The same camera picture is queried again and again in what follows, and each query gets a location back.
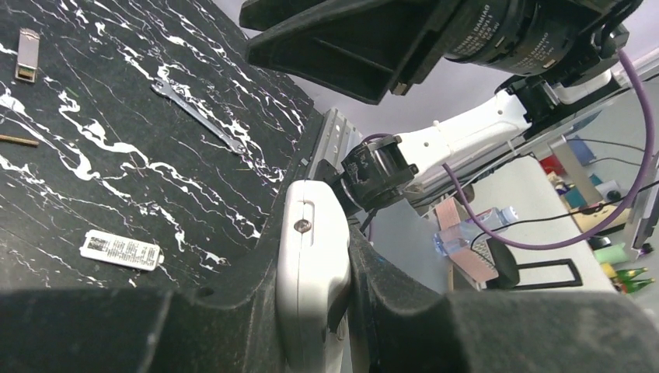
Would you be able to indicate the grey usb stick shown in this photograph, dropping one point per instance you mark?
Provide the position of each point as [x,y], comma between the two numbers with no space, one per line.
[27,55]

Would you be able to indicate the silver wrench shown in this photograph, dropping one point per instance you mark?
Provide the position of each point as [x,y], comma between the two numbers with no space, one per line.
[164,89]

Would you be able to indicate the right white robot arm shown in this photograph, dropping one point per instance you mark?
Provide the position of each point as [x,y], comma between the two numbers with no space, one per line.
[375,174]

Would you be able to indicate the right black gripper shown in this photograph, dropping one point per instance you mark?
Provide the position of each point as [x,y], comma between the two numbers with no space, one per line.
[563,42]

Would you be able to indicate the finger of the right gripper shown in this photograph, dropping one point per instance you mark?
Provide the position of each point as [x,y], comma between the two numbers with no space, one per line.
[355,48]
[260,15]

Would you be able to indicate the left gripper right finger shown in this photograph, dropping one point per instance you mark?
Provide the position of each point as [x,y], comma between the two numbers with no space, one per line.
[397,324]

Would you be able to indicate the copper hex key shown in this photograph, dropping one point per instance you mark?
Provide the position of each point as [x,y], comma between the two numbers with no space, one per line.
[18,141]

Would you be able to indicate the aluminium rail frame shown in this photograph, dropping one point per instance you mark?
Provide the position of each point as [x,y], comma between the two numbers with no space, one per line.
[337,137]

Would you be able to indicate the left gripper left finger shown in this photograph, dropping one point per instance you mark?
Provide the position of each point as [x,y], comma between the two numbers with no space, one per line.
[228,326]

